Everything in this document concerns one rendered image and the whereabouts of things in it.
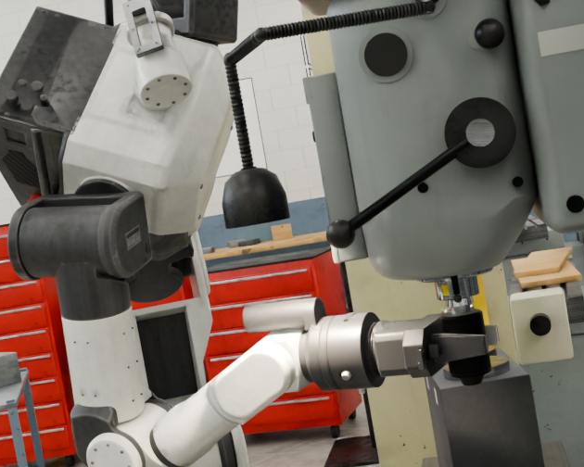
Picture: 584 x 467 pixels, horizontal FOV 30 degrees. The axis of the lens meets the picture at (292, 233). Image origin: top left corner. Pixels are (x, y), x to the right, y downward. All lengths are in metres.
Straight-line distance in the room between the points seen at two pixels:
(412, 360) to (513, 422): 0.30
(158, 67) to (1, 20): 9.89
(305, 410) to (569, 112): 4.90
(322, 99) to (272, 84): 9.18
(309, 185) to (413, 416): 7.41
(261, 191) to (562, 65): 0.33
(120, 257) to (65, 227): 0.08
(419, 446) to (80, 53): 1.83
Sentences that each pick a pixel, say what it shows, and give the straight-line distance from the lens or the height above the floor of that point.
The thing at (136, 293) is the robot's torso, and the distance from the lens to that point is 1.79.
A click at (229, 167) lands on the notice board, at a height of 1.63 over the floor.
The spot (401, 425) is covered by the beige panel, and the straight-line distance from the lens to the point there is 3.03.
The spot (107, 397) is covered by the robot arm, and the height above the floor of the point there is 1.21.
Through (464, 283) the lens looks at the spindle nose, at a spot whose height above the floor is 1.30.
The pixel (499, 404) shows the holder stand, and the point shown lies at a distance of 1.45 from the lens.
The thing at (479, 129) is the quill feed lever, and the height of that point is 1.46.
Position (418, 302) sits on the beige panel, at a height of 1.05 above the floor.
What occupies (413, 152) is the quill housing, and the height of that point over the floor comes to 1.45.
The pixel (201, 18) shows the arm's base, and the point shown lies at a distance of 1.57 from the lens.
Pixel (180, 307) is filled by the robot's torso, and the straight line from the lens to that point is 1.75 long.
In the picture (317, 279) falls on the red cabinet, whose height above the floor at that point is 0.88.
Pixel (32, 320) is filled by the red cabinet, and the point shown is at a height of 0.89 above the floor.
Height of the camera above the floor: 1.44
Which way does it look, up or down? 3 degrees down
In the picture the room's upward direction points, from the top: 10 degrees counter-clockwise
